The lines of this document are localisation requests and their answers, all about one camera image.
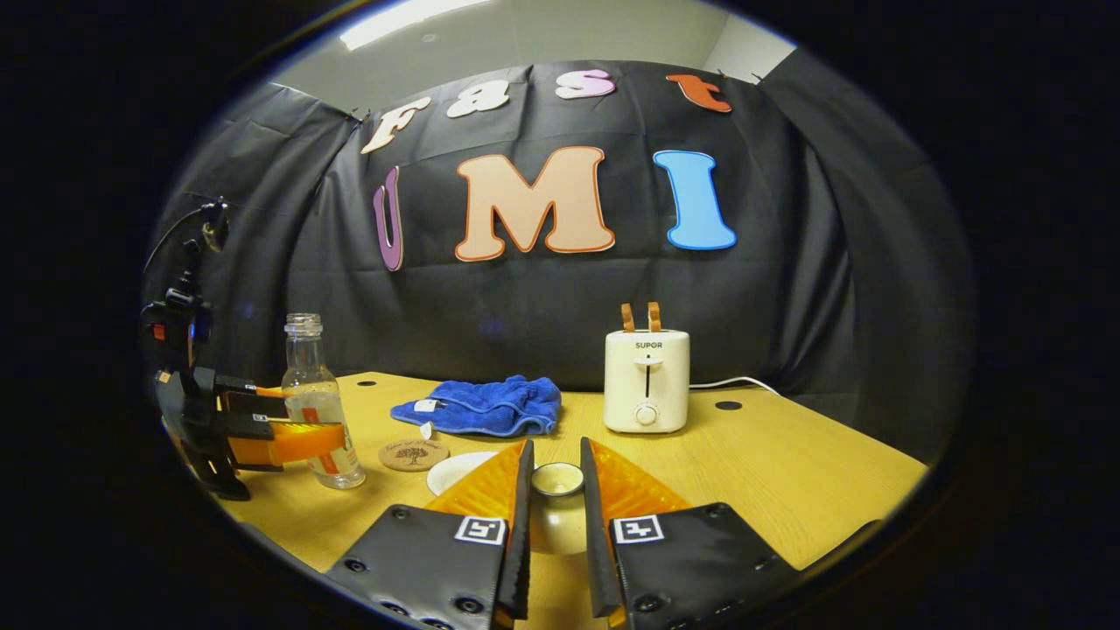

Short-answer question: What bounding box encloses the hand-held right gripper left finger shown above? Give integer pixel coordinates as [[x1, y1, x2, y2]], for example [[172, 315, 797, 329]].
[[325, 439, 536, 630]]

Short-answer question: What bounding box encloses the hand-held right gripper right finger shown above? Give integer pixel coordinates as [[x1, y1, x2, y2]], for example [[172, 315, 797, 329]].
[[579, 437, 799, 630]]

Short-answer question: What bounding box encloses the clear glass water bottle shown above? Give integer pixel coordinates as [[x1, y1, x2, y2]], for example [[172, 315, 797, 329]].
[[281, 313, 367, 490]]

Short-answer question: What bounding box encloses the cream ceramic teacup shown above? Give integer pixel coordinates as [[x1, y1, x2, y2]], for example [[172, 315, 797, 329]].
[[427, 451, 501, 497]]

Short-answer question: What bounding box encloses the round brown coaster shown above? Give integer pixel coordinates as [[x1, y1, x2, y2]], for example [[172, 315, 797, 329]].
[[379, 437, 451, 473]]

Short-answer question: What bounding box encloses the blue towel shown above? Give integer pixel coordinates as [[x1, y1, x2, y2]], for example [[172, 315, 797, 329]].
[[390, 375, 563, 438]]

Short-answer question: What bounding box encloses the white toaster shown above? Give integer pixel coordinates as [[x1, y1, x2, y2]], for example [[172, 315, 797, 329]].
[[603, 329, 691, 435]]

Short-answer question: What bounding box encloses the black backdrop cloth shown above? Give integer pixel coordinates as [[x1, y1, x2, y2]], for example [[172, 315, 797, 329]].
[[144, 45, 977, 465]]

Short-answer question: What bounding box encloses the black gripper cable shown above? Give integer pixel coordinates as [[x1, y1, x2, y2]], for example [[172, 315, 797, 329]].
[[144, 199, 230, 272]]

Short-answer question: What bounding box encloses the white toaster cable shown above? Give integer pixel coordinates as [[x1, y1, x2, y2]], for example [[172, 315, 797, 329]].
[[689, 376, 781, 396]]

